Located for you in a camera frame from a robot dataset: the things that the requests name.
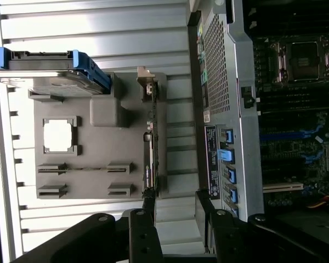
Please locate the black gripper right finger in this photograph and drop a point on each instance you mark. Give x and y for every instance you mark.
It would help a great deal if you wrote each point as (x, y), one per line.
(224, 241)

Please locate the barcode sticker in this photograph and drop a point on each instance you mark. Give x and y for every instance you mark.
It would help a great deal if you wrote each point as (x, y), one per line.
(207, 117)

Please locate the grey metal PC case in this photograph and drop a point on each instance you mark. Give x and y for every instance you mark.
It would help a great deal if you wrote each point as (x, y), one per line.
(244, 137)

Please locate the black plastic case clip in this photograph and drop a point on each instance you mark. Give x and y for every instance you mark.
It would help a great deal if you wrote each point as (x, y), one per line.
(248, 96)

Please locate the white expansion slot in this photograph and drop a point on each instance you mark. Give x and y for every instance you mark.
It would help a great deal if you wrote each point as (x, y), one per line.
(282, 187)

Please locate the black RAM slot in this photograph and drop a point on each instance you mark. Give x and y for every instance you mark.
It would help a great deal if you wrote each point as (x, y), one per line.
(299, 111)
(299, 98)
(299, 104)
(299, 91)

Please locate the green Dell motherboard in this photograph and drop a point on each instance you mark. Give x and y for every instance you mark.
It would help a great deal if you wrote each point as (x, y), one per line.
(290, 148)

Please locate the blue expansion slot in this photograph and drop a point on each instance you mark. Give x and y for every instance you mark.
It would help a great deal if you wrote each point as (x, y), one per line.
(285, 135)

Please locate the metal CPU socket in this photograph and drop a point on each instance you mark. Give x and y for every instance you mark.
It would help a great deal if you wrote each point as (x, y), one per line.
(303, 63)

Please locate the black label sticker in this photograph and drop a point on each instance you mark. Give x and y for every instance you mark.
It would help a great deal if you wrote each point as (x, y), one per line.
(211, 164)

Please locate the hard disk in blue carrier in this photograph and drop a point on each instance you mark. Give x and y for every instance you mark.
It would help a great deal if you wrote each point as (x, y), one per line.
(44, 80)

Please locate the grey plastic parts rack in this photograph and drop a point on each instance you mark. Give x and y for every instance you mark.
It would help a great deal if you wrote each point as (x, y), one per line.
(98, 153)

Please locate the silver CPU chip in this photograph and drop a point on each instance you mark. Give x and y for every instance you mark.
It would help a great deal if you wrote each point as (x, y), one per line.
(57, 135)

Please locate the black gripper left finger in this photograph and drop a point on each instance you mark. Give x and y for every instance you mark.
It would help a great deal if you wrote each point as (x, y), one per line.
(145, 241)

